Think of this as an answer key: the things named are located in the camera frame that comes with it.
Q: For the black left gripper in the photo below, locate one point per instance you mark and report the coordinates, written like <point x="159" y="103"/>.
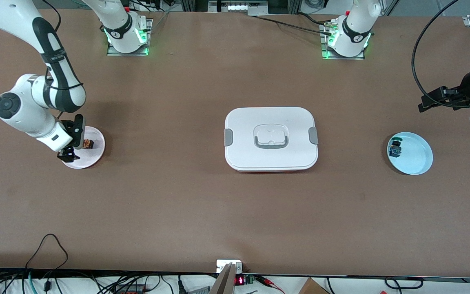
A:
<point x="464" y="90"/>

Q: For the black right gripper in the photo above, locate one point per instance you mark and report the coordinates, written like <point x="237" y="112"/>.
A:
<point x="68" y="152"/>

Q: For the orange push-button switch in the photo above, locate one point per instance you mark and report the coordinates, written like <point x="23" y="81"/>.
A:
<point x="89" y="144"/>

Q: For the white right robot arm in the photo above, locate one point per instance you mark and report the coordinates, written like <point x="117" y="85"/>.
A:
<point x="23" y="118"/>

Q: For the pink round plate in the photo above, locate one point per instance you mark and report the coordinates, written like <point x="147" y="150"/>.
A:
<point x="92" y="157"/>

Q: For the light blue round plate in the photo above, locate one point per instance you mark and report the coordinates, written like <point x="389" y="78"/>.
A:
<point x="414" y="157"/>

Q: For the black power adapter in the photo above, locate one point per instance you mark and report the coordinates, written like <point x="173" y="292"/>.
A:
<point x="47" y="285"/>

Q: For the white lidded plastic container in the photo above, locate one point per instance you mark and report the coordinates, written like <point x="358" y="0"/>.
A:
<point x="271" y="122"/>

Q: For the white socket box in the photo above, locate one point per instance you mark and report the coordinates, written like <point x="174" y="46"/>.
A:
<point x="223" y="264"/>

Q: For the aluminium profile bar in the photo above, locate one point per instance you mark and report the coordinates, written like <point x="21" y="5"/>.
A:
<point x="223" y="281"/>

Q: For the white power strip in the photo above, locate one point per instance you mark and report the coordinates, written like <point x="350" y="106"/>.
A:
<point x="239" y="7"/>

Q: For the red digit display board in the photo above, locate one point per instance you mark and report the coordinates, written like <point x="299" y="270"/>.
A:
<point x="240" y="280"/>

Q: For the brown cardboard piece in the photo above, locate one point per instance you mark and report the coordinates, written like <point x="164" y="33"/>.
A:
<point x="312" y="288"/>

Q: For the green push-button switch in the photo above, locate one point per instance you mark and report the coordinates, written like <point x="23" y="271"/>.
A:
<point x="395" y="150"/>

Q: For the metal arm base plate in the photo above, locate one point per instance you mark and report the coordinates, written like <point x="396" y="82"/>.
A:
<point x="149" y="36"/>
<point x="324" y="41"/>

